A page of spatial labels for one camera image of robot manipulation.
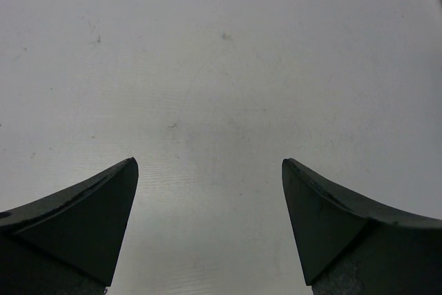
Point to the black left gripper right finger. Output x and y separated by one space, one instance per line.
350 244

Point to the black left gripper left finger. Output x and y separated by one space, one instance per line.
69 242

